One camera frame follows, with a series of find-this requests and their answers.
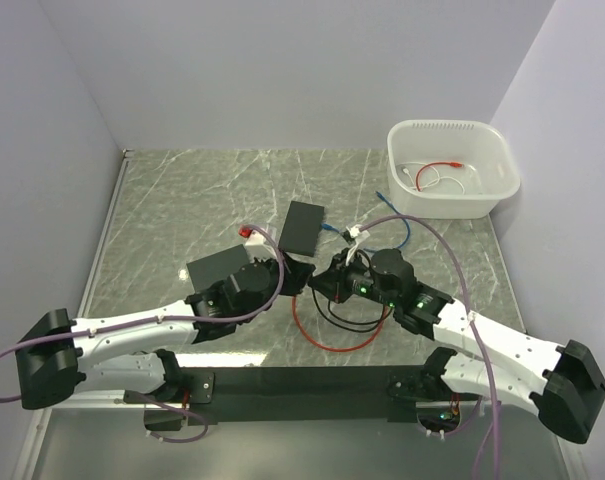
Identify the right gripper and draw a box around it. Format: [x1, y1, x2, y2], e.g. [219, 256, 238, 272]
[308, 247, 399, 308]

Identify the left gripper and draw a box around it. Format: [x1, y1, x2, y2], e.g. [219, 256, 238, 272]
[240, 246, 314, 323]

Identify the black network switch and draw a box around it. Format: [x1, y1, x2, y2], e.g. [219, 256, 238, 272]
[278, 201, 325, 257]

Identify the black ethernet cable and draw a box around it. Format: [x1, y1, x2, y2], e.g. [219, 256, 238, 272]
[311, 287, 389, 333]

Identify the blue ethernet cable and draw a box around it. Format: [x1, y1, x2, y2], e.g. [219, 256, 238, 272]
[321, 190, 413, 251]

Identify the red ethernet cable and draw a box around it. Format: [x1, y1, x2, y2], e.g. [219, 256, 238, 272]
[290, 294, 387, 353]

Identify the black box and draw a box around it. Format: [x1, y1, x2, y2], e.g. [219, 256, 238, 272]
[186, 245, 249, 293]

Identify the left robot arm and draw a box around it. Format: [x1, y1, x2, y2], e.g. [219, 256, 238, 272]
[15, 246, 315, 410]

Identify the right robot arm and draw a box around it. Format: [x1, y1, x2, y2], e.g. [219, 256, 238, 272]
[309, 249, 605, 444]

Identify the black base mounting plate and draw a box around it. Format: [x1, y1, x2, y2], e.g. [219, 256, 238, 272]
[149, 365, 455, 424]

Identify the white plastic basin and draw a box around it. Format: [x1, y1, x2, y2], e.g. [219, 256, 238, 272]
[387, 120, 521, 219]

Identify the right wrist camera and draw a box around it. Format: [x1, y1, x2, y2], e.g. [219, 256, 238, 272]
[345, 224, 370, 265]

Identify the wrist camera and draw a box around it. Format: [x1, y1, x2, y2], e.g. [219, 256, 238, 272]
[239, 226, 276, 261]
[345, 224, 370, 265]

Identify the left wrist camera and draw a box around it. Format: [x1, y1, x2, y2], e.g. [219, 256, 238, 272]
[239, 226, 276, 261]

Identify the aluminium frame rail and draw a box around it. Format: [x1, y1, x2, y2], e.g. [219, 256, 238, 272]
[35, 364, 566, 416]

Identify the white cable in basin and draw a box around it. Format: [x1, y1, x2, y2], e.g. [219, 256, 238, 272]
[400, 163, 483, 196]

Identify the red cable in basin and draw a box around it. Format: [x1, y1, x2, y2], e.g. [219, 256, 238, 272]
[414, 160, 462, 193]

